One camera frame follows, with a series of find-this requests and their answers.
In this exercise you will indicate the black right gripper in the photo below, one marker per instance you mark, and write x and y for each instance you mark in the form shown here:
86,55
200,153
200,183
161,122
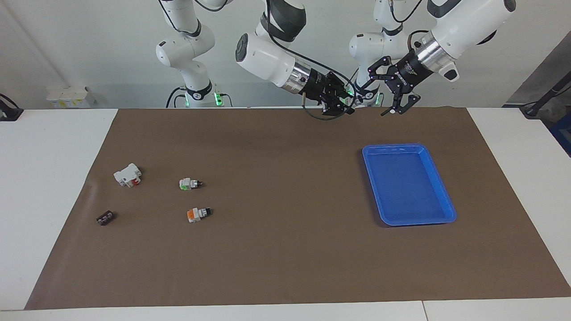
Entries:
319,84

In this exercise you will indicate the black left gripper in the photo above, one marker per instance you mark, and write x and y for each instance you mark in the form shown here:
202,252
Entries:
410,69

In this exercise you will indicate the small white green switch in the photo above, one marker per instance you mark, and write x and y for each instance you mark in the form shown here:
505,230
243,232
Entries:
344,94
187,183

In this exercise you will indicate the blue plastic tray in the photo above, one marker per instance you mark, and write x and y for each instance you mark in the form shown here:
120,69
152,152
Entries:
408,187

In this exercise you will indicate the black stand pole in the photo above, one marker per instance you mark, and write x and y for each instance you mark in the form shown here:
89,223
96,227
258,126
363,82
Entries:
546,96

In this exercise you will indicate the brown table mat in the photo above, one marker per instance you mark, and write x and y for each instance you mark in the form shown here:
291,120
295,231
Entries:
285,249

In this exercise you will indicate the blue crate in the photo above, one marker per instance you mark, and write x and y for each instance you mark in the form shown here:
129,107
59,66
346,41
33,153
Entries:
563,136

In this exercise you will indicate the white red circuit breaker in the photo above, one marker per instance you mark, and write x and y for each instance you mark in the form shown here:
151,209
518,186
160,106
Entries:
125,174

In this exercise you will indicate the small black terminal block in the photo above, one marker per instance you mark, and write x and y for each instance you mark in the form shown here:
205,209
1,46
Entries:
105,218

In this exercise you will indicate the small white orange switch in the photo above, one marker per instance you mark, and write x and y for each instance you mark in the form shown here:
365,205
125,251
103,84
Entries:
196,215

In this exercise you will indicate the white wall socket box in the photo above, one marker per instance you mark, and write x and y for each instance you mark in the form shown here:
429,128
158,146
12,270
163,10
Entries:
67,96

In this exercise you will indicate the black clamp mount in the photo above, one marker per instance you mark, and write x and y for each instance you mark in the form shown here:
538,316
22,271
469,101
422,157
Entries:
9,113

